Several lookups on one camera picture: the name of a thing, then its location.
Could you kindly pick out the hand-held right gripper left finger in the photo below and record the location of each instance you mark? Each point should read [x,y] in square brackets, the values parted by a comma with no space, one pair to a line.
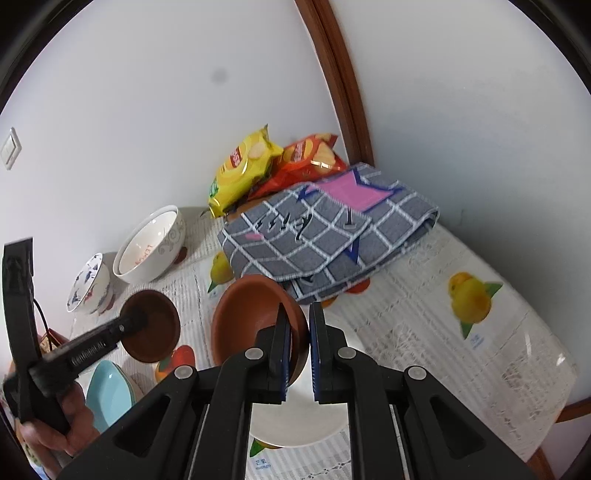
[288,364]

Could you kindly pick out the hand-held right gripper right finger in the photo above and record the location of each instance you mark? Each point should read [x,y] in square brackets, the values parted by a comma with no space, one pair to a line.
[315,360]

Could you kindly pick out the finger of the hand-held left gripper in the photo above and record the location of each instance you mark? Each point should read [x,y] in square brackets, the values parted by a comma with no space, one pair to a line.
[127,325]

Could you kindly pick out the brown clay bowl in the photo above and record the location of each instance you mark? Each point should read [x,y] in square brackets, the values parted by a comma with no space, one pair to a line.
[154,332]
[249,314]

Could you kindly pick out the blue plate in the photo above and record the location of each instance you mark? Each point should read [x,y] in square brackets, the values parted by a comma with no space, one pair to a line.
[108,392]

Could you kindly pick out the plain white bowl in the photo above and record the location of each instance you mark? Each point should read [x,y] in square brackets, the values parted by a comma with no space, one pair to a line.
[300,424]

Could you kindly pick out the person's left hand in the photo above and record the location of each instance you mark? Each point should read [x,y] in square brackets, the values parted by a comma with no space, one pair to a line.
[78,415]

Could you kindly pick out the small wooden box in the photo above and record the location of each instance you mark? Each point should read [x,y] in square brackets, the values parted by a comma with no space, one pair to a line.
[46,344]

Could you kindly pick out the white bowl with blue print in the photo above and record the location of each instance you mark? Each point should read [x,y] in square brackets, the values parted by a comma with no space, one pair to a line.
[87,286]

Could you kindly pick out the large white patterned bowl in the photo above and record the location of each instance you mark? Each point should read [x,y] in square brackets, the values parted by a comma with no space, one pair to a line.
[147,244]

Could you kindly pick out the fruit printed tablecloth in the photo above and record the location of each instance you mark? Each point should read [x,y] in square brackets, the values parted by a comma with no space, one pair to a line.
[438,332]

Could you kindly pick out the grey checked cloth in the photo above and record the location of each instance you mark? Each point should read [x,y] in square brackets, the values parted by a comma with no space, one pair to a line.
[323,230]

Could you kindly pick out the yellow chip bag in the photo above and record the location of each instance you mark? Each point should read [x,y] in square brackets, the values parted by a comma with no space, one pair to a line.
[244,168]

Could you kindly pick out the red chip bag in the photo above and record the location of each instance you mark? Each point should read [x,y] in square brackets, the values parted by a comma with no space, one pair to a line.
[300,161]

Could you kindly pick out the brown wooden baseboard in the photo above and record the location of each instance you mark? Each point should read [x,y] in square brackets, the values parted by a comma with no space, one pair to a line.
[575,410]

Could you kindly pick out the white light switch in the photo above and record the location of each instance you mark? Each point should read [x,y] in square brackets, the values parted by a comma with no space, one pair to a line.
[10,150]

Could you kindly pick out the brown wooden door frame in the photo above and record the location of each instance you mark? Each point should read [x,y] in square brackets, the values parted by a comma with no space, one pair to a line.
[337,69]

